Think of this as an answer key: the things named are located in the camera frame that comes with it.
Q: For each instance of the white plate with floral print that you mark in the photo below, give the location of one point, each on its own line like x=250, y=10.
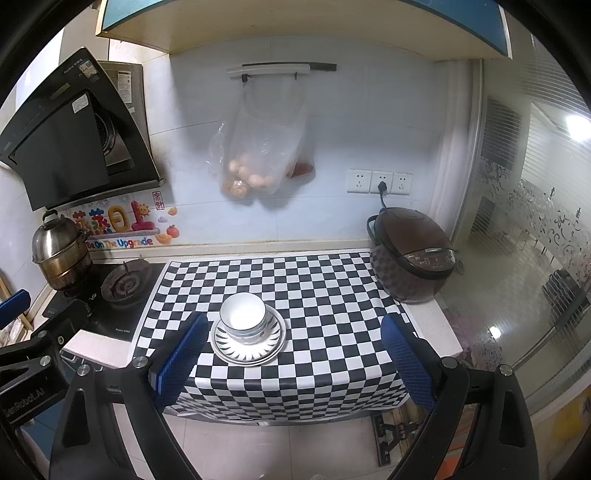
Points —
x=249, y=359

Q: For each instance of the white wall socket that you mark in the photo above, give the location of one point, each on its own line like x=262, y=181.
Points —
x=401, y=183
x=358, y=181
x=381, y=177

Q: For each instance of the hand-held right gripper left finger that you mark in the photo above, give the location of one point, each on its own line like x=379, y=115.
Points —
x=182, y=355

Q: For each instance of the white wall hook rail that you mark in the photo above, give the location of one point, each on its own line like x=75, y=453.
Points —
x=277, y=69

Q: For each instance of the white bowl blue red flowers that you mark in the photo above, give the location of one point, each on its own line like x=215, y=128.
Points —
x=242, y=311

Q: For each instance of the black white checkered cloth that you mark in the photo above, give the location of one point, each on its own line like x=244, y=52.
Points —
x=323, y=323

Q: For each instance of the brown rice cooker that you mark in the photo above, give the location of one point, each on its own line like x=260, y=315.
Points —
x=406, y=267

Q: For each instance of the frosted glass door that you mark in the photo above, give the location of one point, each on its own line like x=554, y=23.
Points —
x=531, y=207

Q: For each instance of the blue striped white plate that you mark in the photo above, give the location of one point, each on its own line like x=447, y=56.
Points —
x=273, y=330

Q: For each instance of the stainless steel steamer pot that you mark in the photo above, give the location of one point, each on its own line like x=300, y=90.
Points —
x=60, y=249

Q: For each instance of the white bowl with dark print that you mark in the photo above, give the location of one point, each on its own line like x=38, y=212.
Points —
x=249, y=335

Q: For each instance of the black range hood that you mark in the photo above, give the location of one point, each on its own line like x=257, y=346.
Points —
x=60, y=147

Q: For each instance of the small red bag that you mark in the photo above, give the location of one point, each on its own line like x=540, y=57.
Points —
x=302, y=168

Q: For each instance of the clear plastic bag of eggs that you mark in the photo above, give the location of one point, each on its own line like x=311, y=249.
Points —
x=258, y=147

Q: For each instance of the colourful wall sticker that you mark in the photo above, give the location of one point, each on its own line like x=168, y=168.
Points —
x=134, y=221

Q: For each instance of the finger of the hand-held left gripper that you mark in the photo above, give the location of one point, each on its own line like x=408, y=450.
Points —
x=14, y=304
x=60, y=327

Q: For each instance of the black glass gas stove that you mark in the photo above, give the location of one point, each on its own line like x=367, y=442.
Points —
x=115, y=321

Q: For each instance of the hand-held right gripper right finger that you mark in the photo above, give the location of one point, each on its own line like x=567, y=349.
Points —
x=406, y=364

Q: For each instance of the round gas burner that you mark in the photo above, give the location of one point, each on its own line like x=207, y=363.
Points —
x=124, y=286

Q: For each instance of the blue wall cabinet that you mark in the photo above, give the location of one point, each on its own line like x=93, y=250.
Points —
x=323, y=27

